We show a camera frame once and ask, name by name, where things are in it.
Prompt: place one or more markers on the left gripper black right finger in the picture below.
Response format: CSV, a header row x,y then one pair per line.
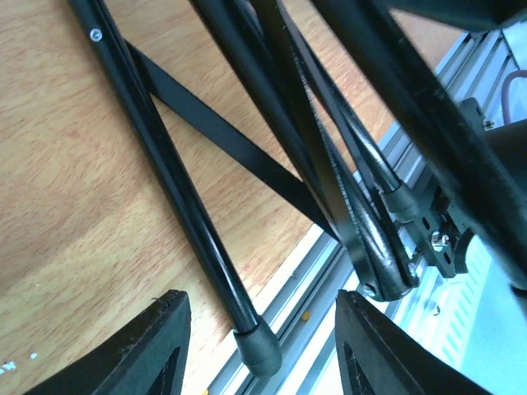
x,y
376,357

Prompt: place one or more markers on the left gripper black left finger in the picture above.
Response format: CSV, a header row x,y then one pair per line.
x,y
146,356

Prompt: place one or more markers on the black music stand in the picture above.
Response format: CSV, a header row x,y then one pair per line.
x,y
340,180

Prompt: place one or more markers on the grey slotted cable duct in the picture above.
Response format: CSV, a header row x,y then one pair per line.
x,y
440,314

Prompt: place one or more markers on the aluminium rail base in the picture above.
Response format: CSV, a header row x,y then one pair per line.
x,y
303,312

